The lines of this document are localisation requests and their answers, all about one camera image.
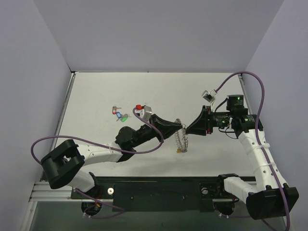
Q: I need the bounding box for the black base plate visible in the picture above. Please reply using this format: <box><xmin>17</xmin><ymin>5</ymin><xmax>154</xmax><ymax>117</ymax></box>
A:
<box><xmin>67</xmin><ymin>176</ymin><xmax>244</xmax><ymax>213</ymax></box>

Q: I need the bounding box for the green key tag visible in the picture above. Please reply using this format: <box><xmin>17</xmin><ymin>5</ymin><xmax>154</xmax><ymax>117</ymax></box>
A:
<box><xmin>120</xmin><ymin>114</ymin><xmax>130</xmax><ymax>122</ymax></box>

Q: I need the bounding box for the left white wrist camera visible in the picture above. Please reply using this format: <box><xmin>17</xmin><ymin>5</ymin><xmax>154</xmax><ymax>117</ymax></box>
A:
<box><xmin>136</xmin><ymin>104</ymin><xmax>152</xmax><ymax>121</ymax></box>

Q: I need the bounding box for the blue key tag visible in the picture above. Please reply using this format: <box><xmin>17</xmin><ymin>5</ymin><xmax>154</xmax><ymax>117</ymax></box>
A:
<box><xmin>116</xmin><ymin>112</ymin><xmax>122</xmax><ymax>121</ymax></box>

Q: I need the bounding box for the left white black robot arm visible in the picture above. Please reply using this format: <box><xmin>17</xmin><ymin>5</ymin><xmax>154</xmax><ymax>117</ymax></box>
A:
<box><xmin>41</xmin><ymin>114</ymin><xmax>182</xmax><ymax>198</ymax></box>

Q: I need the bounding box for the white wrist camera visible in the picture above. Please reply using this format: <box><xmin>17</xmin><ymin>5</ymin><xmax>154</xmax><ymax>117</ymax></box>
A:
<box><xmin>202</xmin><ymin>90</ymin><xmax>217</xmax><ymax>108</ymax></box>
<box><xmin>136</xmin><ymin>104</ymin><xmax>152</xmax><ymax>121</ymax></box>

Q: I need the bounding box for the purple cable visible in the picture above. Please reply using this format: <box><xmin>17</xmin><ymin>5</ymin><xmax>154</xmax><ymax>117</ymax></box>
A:
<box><xmin>215</xmin><ymin>71</ymin><xmax>291</xmax><ymax>231</ymax></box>
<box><xmin>31</xmin><ymin>107</ymin><xmax>166</xmax><ymax>219</ymax></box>

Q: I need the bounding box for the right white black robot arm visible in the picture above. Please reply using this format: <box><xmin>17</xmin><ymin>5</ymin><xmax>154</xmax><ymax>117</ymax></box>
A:
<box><xmin>186</xmin><ymin>95</ymin><xmax>299</xmax><ymax>220</ymax></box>

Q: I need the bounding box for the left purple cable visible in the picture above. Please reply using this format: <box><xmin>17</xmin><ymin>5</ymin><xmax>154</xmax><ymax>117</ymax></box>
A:
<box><xmin>31</xmin><ymin>107</ymin><xmax>166</xmax><ymax>219</ymax></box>

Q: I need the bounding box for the red tag key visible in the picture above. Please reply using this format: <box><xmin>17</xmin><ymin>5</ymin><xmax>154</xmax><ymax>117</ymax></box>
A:
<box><xmin>112</xmin><ymin>105</ymin><xmax>121</xmax><ymax>115</ymax></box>

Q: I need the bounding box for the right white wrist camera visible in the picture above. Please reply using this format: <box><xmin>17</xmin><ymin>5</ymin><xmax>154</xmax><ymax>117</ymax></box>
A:
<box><xmin>202</xmin><ymin>90</ymin><xmax>217</xmax><ymax>108</ymax></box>

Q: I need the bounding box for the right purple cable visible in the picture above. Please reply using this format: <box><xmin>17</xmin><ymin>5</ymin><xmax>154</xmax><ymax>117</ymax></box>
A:
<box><xmin>215</xmin><ymin>71</ymin><xmax>291</xmax><ymax>231</ymax></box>

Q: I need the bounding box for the white disc wire keyring holder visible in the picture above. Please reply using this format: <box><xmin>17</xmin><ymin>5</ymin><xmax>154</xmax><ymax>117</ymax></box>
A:
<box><xmin>174</xmin><ymin>118</ymin><xmax>188</xmax><ymax>153</ymax></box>

